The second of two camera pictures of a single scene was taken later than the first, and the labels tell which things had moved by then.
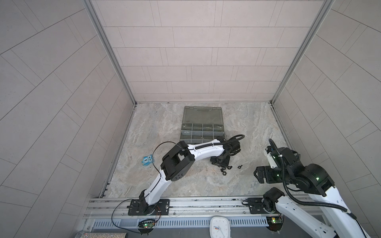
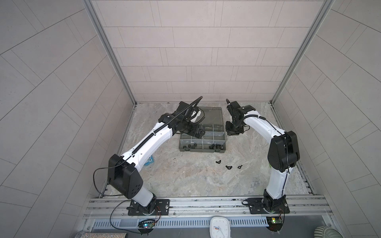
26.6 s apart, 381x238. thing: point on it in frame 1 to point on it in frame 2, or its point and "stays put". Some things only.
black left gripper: [224, 165] to [193, 132]
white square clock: [220, 227] stays put
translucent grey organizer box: [201, 124] stays put
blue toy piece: [147, 160] stays put
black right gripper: [265, 177] to [230, 131]
